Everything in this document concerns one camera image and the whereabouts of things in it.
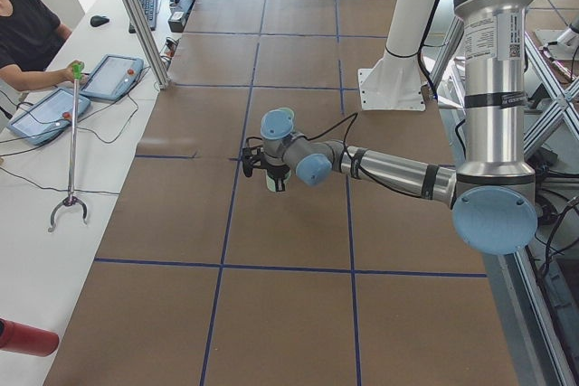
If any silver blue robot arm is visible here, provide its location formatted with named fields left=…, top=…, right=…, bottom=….
left=260, top=0, right=537, bottom=255

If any red bottle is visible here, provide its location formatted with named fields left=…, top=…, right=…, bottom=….
left=1, top=319, right=60, bottom=357

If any brown paper table cover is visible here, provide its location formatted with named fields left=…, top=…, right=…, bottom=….
left=46, top=0, right=517, bottom=385

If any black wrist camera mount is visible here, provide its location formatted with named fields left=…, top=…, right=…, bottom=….
left=242, top=146, right=265, bottom=178

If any blue teach pendant far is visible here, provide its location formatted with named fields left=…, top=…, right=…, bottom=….
left=81, top=54, right=144, bottom=102

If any green handled reacher grabber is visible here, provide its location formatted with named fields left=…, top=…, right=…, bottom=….
left=48, top=62, right=88, bottom=232

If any blue teach pendant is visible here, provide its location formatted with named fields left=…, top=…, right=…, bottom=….
left=7, top=88, right=74, bottom=146
left=81, top=54, right=144, bottom=102

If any pale green cup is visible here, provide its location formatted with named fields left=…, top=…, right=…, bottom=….
left=280, top=108, right=295, bottom=118
left=266, top=173, right=276, bottom=193

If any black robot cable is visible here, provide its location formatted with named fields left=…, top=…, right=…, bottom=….
left=305, top=111, right=408, bottom=193

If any person in black shirt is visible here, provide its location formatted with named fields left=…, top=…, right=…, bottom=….
left=1, top=0, right=79, bottom=91

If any black computer mouse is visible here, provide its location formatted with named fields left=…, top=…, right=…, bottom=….
left=90, top=15, right=109, bottom=28

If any blue teach pendant near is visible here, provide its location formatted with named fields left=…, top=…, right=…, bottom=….
left=7, top=88, right=74, bottom=146

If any grey aluminium frame post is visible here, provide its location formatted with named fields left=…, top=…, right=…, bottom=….
left=122, top=0, right=169, bottom=89

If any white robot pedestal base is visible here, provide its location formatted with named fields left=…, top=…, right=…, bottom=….
left=358, top=0, right=435, bottom=111

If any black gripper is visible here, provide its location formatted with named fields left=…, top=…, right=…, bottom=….
left=263, top=161, right=290, bottom=193

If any black keyboard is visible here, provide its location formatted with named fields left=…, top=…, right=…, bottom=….
left=138, top=0, right=158, bottom=31

